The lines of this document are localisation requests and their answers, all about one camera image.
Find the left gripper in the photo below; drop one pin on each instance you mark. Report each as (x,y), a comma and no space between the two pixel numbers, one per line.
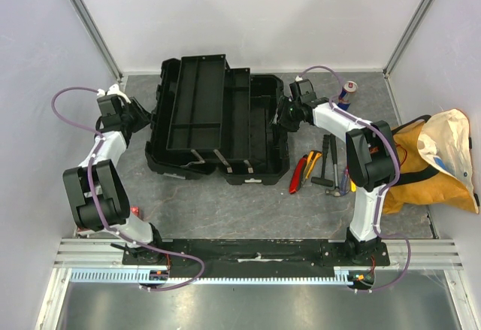
(144,116)

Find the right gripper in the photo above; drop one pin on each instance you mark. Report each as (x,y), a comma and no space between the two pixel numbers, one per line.
(282,111)

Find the black plastic toolbox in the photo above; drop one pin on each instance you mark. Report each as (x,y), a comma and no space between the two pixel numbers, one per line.
(212,117)

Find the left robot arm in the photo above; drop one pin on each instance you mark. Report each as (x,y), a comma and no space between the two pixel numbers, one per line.
(97,197)

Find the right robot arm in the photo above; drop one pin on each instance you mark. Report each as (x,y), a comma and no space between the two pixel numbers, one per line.
(371,157)

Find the red bull can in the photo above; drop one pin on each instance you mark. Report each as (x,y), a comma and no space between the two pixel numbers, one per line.
(348,91)

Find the blue yellow screwdriver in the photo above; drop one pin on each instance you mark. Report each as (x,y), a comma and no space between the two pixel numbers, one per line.
(346,184)

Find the red white small box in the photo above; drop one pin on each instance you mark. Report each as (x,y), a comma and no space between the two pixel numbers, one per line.
(136,211)

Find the yellow tote bag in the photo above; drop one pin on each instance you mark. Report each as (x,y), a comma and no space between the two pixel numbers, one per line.
(435,163)

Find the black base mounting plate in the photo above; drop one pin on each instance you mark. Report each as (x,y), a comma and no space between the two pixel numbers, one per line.
(278,256)

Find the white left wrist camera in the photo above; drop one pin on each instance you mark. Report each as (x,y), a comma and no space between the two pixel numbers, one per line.
(114,90)

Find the red handled pliers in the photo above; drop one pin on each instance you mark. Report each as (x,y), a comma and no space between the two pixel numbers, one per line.
(298,175)

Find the black t-handle wrench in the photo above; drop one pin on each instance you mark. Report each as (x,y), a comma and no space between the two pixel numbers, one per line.
(321,180)

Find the aluminium front frame rail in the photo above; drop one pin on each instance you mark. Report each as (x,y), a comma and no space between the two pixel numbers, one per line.
(434,254)

